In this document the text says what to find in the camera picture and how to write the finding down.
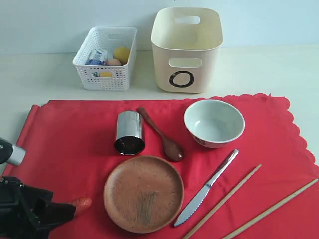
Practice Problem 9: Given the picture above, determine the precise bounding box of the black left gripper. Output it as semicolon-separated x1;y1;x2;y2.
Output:
0;177;76;239

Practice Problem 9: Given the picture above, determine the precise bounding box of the red sausage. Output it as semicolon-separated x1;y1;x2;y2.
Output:
70;198;92;217

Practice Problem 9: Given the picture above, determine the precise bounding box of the yellow cheese wedge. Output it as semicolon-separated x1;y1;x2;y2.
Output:
99;72;112;77

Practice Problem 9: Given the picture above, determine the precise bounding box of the blue white milk carton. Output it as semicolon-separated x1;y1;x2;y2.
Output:
86;49;108;66

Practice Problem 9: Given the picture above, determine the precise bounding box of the brown egg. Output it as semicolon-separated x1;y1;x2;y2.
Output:
107;58;122;66

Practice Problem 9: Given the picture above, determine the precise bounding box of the yellow lemon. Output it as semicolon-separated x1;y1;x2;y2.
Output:
113;46;130;65

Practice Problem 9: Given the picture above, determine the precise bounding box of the brown wooden plate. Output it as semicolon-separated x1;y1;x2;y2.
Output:
103;155;184;234

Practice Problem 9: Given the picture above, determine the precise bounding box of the shiny steel cup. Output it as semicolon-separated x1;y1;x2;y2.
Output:
114;111;146;155

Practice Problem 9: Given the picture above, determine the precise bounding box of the brown wooden spoon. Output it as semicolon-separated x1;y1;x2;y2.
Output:
138;107;184;162

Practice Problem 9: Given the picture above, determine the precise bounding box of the steel table knife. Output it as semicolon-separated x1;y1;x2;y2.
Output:
173;149;239;227

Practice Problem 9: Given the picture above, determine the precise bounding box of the white perforated plastic basket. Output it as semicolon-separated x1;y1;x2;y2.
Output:
72;26;137;91

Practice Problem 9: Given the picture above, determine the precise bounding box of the left wooden chopstick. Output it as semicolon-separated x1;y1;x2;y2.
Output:
183;164;262;239

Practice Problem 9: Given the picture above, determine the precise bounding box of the wooden chopstick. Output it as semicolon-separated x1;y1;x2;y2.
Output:
224;178;319;239
183;164;262;239

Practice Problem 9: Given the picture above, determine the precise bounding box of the white ceramic bowl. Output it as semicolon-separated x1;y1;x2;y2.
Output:
183;99;245;149

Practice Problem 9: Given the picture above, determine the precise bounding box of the right wooden chopstick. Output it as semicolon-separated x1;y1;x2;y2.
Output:
224;178;319;239

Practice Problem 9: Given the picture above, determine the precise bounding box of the red scalloped table cloth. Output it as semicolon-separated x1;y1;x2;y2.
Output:
4;94;319;239

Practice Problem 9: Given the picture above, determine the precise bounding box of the cream plastic bin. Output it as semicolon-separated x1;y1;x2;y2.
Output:
151;7;223;93

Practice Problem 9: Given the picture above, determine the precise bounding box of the black wrist camera on left gripper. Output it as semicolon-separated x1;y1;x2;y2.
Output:
0;138;26;166

